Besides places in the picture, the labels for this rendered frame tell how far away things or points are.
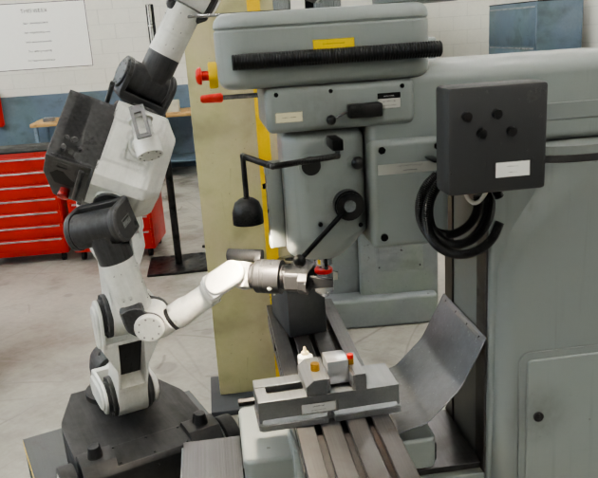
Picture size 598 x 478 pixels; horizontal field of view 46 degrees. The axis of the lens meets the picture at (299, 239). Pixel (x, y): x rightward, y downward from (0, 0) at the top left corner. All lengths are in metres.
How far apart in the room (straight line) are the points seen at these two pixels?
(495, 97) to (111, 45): 9.54
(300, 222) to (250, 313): 2.04
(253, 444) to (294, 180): 0.70
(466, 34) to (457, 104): 9.99
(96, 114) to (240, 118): 1.57
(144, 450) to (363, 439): 0.94
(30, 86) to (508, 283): 9.70
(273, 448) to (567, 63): 1.17
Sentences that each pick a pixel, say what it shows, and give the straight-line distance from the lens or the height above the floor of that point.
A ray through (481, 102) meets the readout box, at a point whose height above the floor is 1.69.
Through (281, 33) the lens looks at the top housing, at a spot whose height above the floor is 1.84.
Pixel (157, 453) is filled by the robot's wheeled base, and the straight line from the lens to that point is 2.39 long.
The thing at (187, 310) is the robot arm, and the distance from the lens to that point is 1.87.
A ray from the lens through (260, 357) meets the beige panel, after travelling 3.77.
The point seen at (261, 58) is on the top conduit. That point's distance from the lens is 1.52.
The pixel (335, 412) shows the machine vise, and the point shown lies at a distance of 1.76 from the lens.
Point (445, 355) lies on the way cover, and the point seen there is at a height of 1.00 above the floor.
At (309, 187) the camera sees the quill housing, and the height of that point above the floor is 1.50.
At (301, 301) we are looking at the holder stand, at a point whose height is 1.06.
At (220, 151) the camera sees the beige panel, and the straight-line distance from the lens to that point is 3.44.
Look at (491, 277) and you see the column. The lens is 1.74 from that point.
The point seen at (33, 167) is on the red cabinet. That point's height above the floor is 0.87.
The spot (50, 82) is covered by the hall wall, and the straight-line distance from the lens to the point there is 10.91.
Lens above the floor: 1.85
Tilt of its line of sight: 16 degrees down
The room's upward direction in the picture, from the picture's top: 4 degrees counter-clockwise
